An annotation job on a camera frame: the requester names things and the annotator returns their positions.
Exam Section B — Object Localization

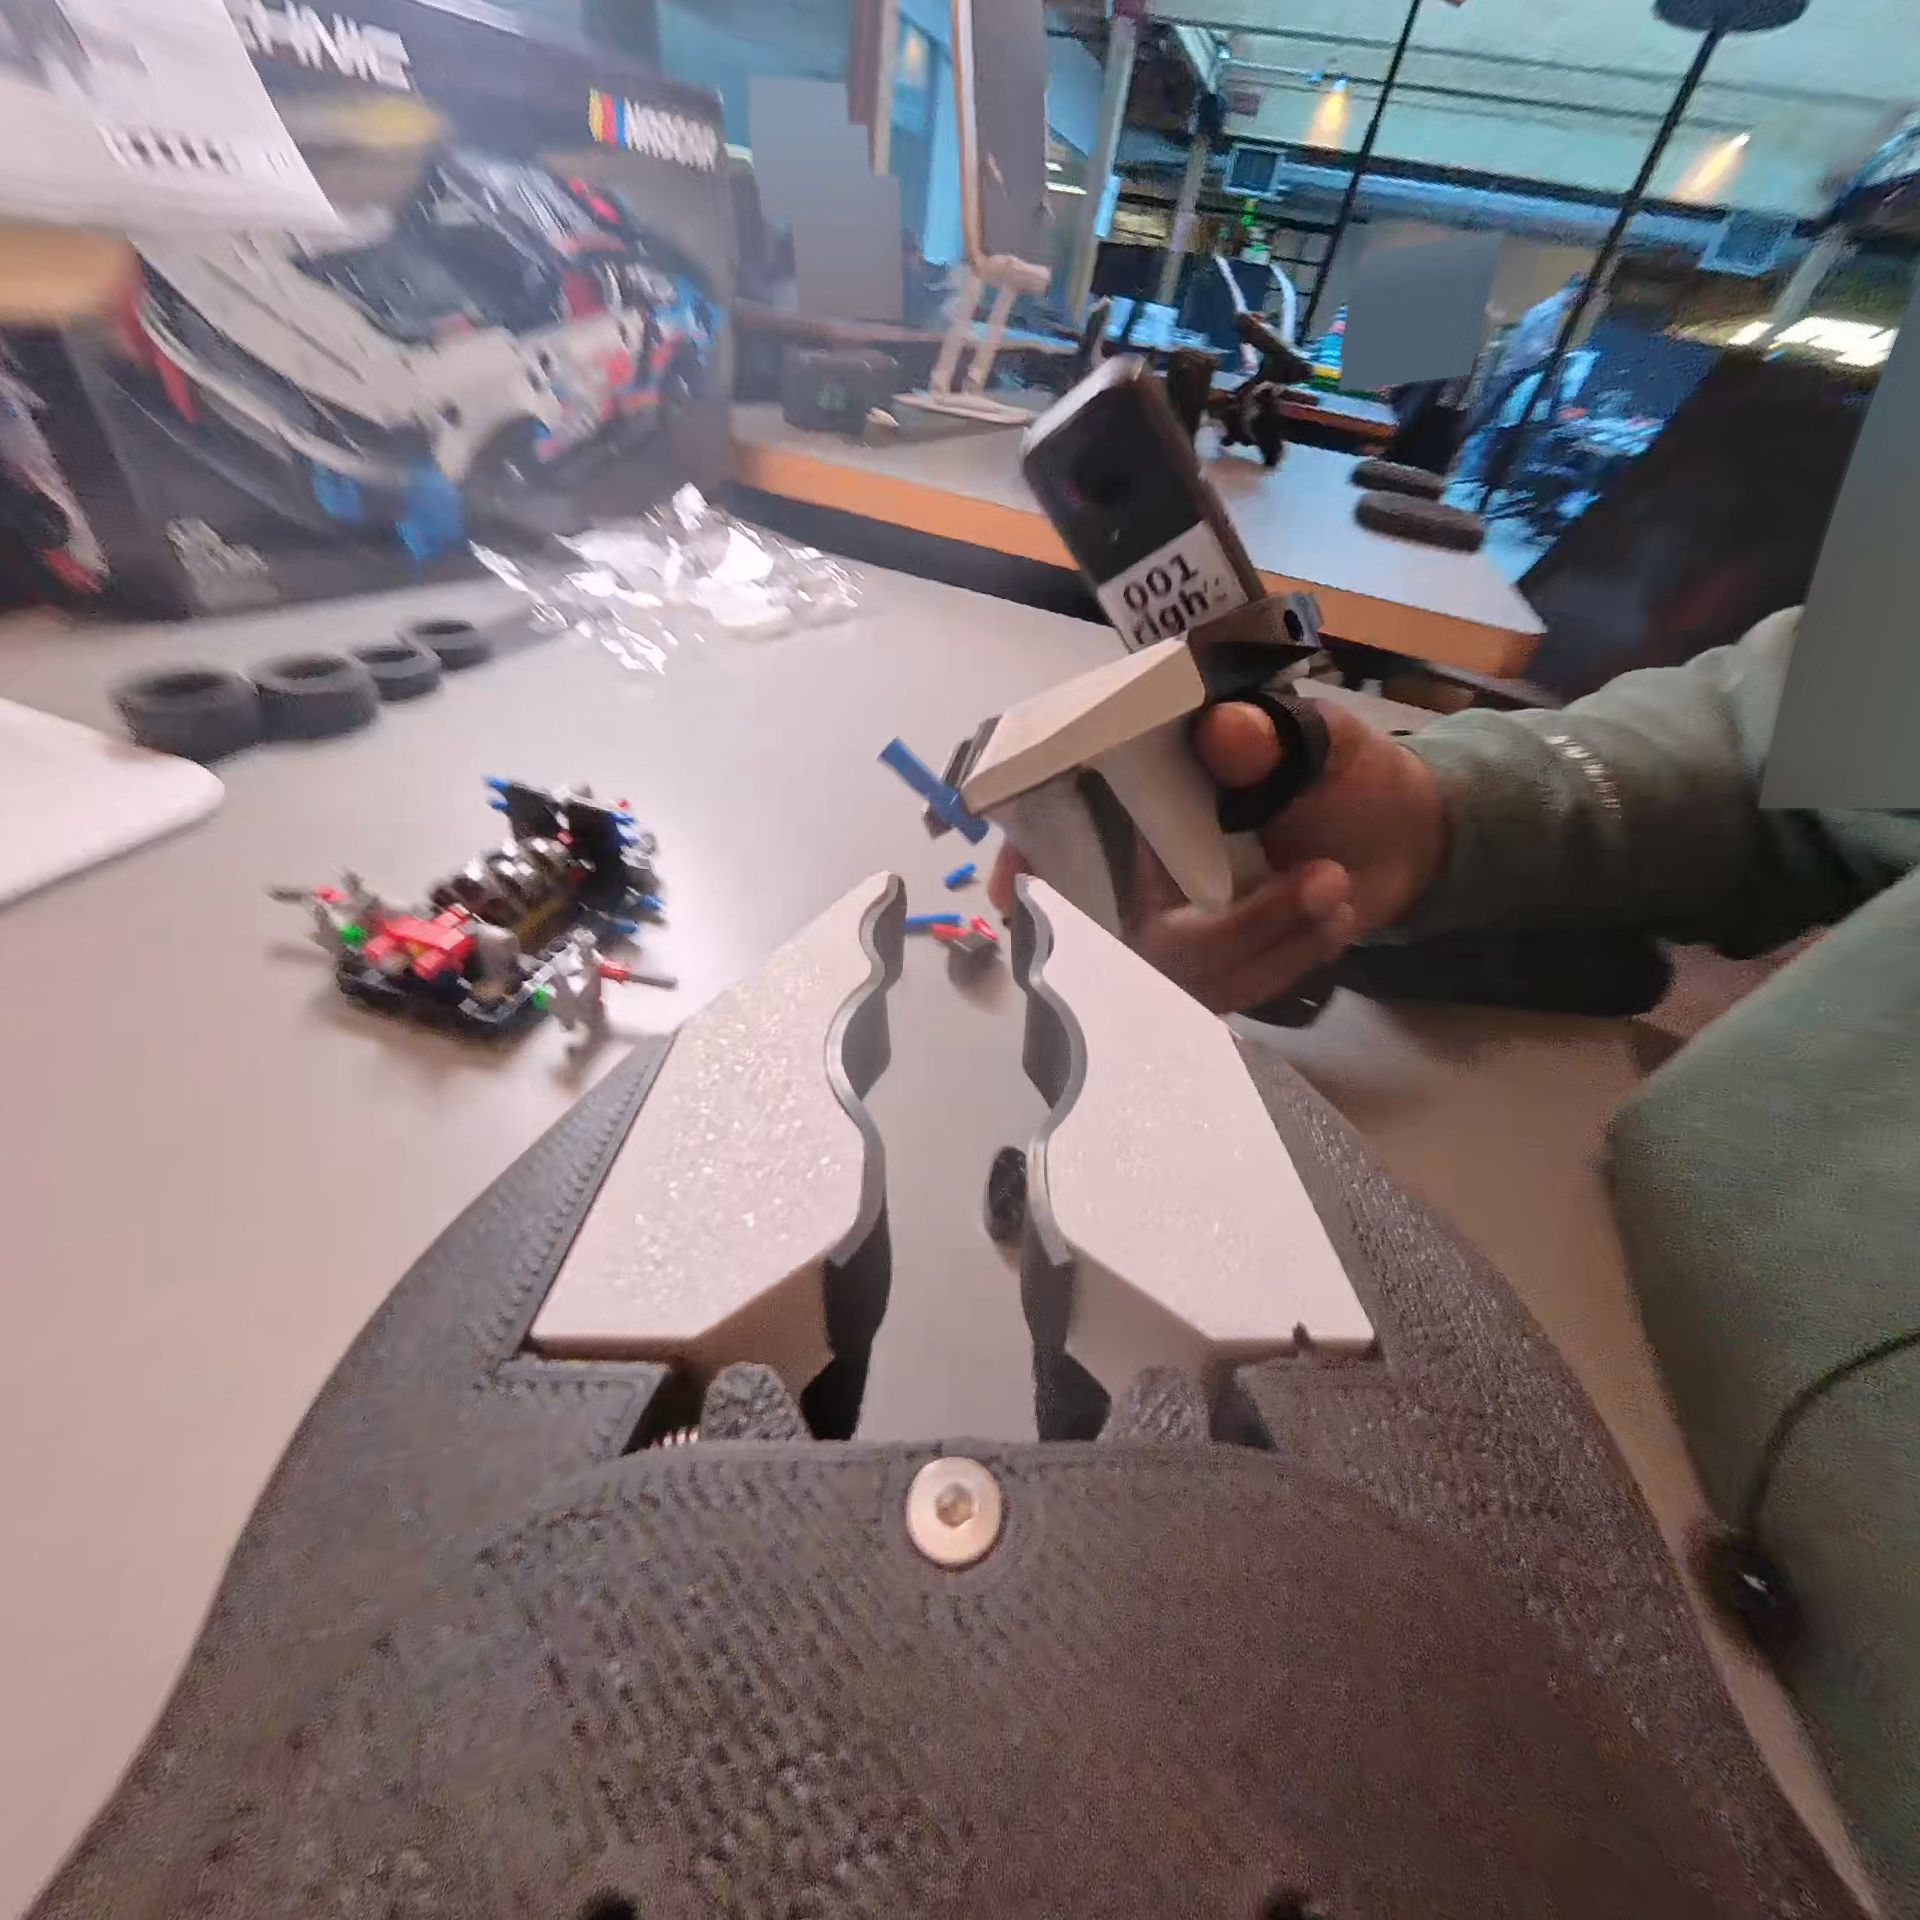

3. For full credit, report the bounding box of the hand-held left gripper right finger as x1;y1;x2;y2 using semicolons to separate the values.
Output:
1014;876;1380;1394

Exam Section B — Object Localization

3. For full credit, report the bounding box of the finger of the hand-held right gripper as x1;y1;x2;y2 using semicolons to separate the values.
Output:
958;642;1214;813
990;766;1149;936

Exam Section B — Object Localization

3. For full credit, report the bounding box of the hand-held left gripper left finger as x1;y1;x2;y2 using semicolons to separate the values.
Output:
529;873;912;1394

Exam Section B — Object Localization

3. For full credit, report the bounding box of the lego car chassis assembly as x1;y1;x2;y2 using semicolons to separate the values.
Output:
270;777;680;1043

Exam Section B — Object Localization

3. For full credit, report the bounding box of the lego car set box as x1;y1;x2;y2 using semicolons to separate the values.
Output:
0;0;736;619

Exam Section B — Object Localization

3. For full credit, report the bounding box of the black and white device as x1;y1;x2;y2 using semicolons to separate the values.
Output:
1177;260;1330;468

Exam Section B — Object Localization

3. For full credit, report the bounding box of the orange edged table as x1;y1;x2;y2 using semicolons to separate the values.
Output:
732;382;1551;679

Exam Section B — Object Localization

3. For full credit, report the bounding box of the white stand with legs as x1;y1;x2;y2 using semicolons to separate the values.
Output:
898;0;1056;439

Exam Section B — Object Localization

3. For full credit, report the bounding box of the black device with green lights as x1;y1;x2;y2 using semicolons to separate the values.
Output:
776;345;905;439

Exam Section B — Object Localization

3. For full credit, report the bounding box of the clear plastic bag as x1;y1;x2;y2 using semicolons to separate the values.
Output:
472;483;869;679

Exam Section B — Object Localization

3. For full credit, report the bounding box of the black monitor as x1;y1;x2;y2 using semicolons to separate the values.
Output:
1521;307;1884;707

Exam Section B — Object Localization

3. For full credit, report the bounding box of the green sweatshirt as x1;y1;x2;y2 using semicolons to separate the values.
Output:
1606;863;1920;1742

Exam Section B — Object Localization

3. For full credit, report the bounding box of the white monitor stand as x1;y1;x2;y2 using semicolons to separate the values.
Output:
0;696;227;912

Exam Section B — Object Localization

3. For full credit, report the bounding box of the white paper sheet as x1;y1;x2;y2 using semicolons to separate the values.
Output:
0;0;345;238

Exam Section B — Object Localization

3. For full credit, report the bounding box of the black cable with round plug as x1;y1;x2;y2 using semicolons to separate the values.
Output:
1688;1321;1920;1658

